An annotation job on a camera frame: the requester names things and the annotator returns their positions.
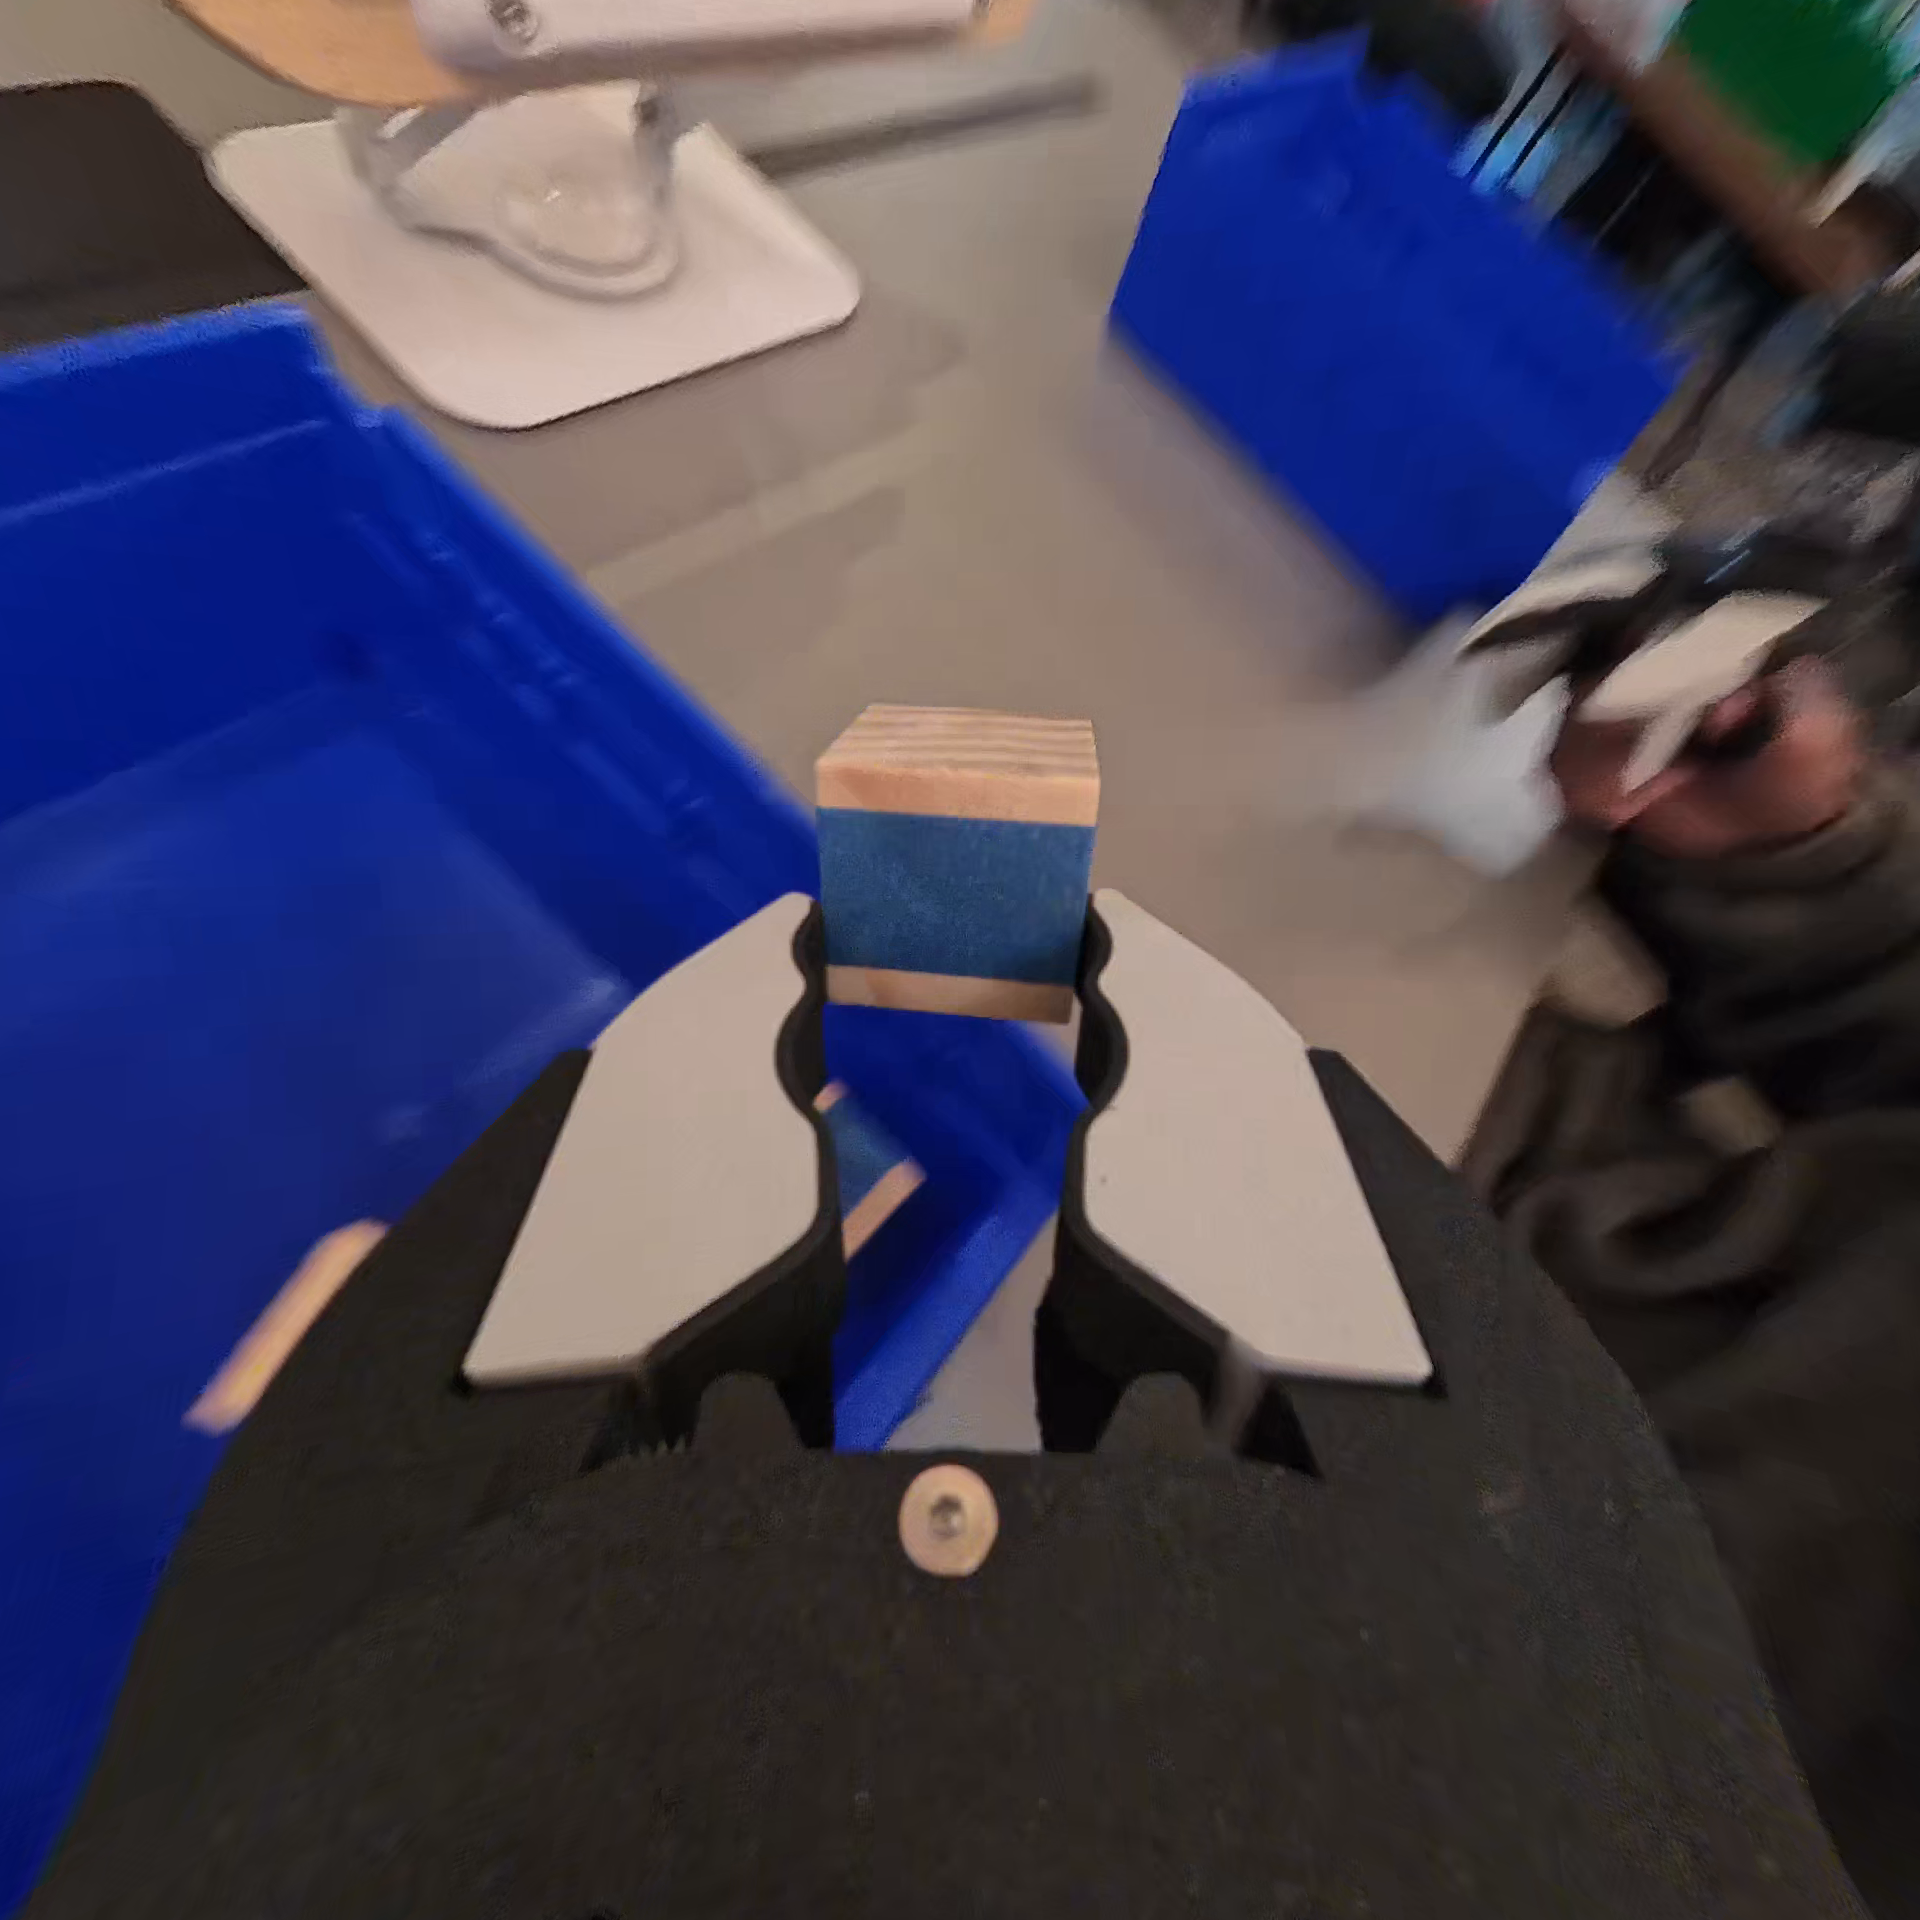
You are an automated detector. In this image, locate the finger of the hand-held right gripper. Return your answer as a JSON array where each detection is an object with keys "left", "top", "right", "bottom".
[
  {"left": 1575, "top": 592, "right": 1834, "bottom": 799},
  {"left": 1462, "top": 487, "right": 1673, "bottom": 707}
]

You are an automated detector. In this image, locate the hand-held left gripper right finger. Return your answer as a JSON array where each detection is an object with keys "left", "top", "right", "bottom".
[{"left": 1032, "top": 889, "right": 1432, "bottom": 1460}]

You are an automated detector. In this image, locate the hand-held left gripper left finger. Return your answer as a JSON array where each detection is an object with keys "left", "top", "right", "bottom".
[{"left": 461, "top": 889, "right": 853, "bottom": 1451}]

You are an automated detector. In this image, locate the blue plastic bin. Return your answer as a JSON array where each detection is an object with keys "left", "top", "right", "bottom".
[
  {"left": 0, "top": 301, "right": 1092, "bottom": 1920},
  {"left": 1107, "top": 26, "right": 1692, "bottom": 634}
]

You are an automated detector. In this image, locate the grey desk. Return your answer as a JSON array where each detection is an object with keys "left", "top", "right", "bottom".
[{"left": 0, "top": 0, "right": 1698, "bottom": 1458}]

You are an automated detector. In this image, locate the person's right hand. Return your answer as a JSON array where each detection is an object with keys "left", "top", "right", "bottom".
[{"left": 1551, "top": 672, "right": 1876, "bottom": 861}]

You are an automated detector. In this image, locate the wooden table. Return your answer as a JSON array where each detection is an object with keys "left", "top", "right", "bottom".
[{"left": 1551, "top": 0, "right": 1892, "bottom": 309}]

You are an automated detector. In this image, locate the green box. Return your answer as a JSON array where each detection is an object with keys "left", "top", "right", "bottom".
[{"left": 1677, "top": 0, "right": 1920, "bottom": 169}]

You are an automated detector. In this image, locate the person's body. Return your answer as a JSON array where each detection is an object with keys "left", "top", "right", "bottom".
[{"left": 1462, "top": 1006, "right": 1920, "bottom": 1920}]

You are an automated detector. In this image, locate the wooden board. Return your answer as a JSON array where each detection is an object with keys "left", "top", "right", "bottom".
[{"left": 163, "top": 0, "right": 1040, "bottom": 111}]

